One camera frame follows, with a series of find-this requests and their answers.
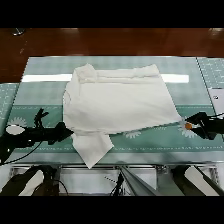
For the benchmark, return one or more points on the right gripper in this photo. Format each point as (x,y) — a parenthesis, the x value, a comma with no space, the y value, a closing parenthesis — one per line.
(206,126)

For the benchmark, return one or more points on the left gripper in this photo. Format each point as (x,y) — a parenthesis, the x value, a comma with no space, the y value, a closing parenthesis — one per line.
(59,133)

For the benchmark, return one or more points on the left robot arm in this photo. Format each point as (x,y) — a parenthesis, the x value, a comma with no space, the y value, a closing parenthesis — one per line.
(23,136)

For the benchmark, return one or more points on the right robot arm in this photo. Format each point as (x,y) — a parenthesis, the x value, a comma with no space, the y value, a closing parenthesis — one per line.
(216,128)

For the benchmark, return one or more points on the silver frame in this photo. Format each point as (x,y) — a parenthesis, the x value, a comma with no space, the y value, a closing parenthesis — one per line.
(143,181)

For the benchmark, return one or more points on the white T-shirt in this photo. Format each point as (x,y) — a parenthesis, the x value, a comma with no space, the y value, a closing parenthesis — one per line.
(116,103)

